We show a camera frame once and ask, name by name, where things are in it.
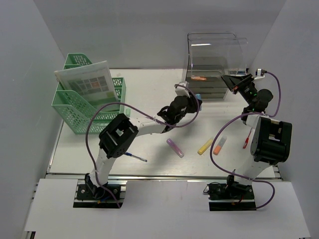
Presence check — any red pen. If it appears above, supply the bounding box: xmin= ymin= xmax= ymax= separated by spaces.
xmin=243 ymin=129 xmax=252 ymax=149

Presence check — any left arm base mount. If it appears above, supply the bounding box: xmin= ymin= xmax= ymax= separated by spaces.
xmin=73 ymin=183 xmax=126 ymax=209

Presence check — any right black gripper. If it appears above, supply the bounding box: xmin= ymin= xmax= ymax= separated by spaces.
xmin=222 ymin=74 xmax=258 ymax=107

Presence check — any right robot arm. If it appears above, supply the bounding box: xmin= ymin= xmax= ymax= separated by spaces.
xmin=221 ymin=74 xmax=292 ymax=199

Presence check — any purple highlighter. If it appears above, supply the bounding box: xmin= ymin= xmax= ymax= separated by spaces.
xmin=166 ymin=138 xmax=184 ymax=158

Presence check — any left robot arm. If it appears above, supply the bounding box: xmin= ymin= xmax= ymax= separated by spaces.
xmin=85 ymin=95 xmax=202 ymax=200

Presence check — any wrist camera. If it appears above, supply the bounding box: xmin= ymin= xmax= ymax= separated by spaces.
xmin=175 ymin=82 xmax=190 ymax=98
xmin=254 ymin=68 xmax=267 ymax=80

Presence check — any blue ballpoint pen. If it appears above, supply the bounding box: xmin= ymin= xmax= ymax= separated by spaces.
xmin=125 ymin=152 xmax=147 ymax=162

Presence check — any clear acrylic drawer unit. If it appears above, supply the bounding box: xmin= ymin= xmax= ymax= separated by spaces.
xmin=183 ymin=32 xmax=248 ymax=100

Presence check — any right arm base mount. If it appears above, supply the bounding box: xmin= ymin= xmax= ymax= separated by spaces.
xmin=203 ymin=182 xmax=256 ymax=212

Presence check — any yellow highlighter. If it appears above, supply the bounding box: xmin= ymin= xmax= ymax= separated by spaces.
xmin=197 ymin=138 xmax=213 ymax=155

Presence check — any orange highlighter white cap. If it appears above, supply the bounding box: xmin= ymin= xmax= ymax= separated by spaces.
xmin=213 ymin=135 xmax=227 ymax=155

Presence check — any green file organizer rack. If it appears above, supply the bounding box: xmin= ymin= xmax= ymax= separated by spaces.
xmin=51 ymin=53 xmax=132 ymax=135

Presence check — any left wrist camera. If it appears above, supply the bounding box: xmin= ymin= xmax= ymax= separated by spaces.
xmin=175 ymin=82 xmax=190 ymax=98

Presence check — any document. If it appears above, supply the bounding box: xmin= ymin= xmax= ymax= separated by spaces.
xmin=54 ymin=61 xmax=119 ymax=107

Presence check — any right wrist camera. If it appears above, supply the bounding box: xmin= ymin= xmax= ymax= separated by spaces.
xmin=254 ymin=68 xmax=267 ymax=80

